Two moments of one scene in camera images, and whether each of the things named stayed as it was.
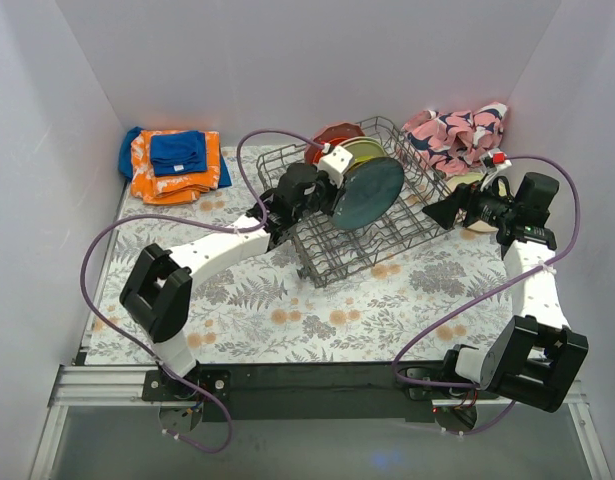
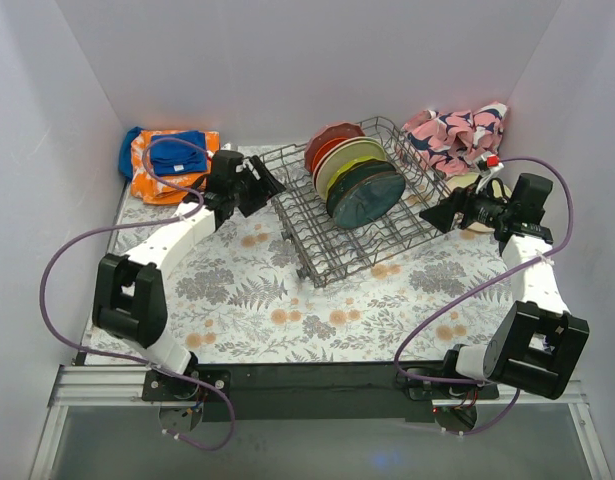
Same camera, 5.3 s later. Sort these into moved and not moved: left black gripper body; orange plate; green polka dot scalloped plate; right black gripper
Moved: left black gripper body
Not moved: orange plate; green polka dot scalloped plate; right black gripper
